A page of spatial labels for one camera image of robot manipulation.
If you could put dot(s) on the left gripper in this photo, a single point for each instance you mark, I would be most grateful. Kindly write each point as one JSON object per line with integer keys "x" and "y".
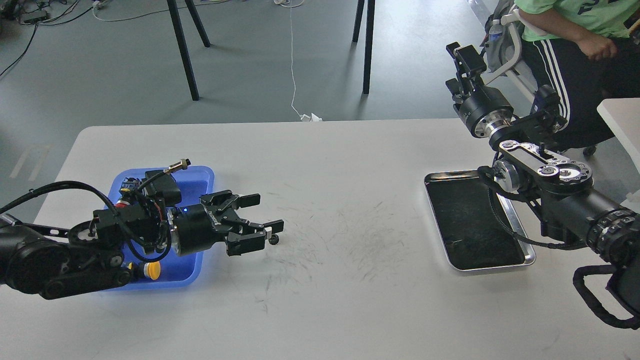
{"x": 194, "y": 225}

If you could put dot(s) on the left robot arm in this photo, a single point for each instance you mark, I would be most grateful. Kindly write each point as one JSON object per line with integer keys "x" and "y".
{"x": 126, "y": 241}

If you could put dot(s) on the blue plastic tray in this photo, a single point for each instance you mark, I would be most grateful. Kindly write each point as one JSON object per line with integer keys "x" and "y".
{"x": 176, "y": 271}

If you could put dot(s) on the white side table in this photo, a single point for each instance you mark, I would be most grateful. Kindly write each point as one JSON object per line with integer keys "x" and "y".
{"x": 622, "y": 115}

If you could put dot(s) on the metal tray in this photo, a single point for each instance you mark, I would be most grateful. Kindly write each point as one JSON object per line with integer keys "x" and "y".
{"x": 479, "y": 230}

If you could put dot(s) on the black table leg right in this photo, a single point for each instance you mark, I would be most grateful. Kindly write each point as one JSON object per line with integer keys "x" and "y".
{"x": 369, "y": 6}

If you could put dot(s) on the white office chair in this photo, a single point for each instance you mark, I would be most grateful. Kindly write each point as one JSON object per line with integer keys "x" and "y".
{"x": 503, "y": 43}

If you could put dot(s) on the yellow push button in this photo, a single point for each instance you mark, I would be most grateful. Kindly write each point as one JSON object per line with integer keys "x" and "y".
{"x": 145, "y": 270}

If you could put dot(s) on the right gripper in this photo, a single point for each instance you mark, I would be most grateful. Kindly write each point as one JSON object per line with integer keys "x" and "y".
{"x": 486, "y": 109}

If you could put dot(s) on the seated person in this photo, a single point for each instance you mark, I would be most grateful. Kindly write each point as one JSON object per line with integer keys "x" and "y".
{"x": 583, "y": 49}

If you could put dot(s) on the blue black switch block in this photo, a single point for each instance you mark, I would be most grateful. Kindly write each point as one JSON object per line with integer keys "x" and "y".
{"x": 129, "y": 186}

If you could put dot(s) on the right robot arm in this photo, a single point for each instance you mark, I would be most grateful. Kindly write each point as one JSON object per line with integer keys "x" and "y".
{"x": 528, "y": 168}

